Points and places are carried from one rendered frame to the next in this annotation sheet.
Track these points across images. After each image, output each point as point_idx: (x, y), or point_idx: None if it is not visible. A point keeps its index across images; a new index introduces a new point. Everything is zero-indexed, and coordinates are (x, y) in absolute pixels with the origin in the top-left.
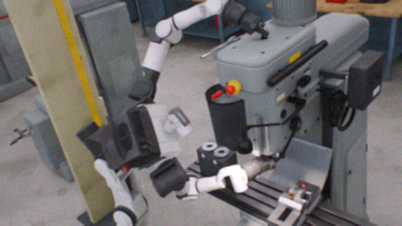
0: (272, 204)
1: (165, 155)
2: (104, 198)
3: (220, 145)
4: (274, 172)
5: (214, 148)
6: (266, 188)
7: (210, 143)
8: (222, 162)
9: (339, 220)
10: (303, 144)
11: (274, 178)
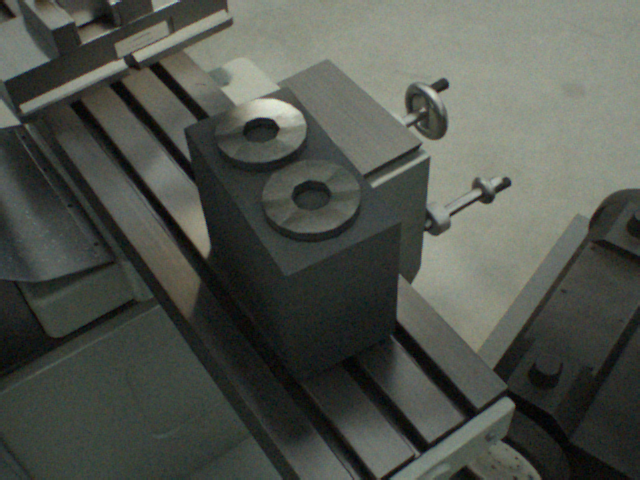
0: (160, 88)
1: None
2: None
3: (241, 199)
4: (34, 275)
5: (289, 167)
6: (134, 157)
7: (300, 216)
8: (287, 87)
9: (13, 0)
10: None
11: (52, 258)
